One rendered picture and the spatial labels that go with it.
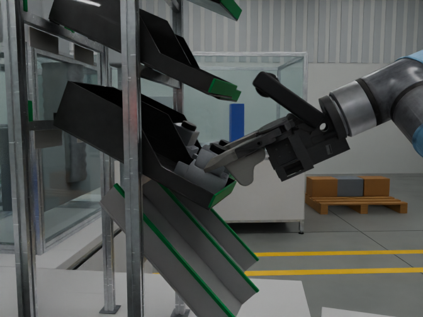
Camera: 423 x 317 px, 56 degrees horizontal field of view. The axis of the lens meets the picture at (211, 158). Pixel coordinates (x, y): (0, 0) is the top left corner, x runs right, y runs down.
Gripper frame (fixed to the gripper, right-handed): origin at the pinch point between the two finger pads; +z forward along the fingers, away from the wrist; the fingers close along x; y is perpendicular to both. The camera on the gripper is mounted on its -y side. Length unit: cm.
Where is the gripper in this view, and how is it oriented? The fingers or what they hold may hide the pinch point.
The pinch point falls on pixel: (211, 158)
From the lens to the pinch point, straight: 62.9
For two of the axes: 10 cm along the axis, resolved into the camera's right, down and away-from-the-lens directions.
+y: 4.4, 8.9, 1.2
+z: -8.9, 4.1, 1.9
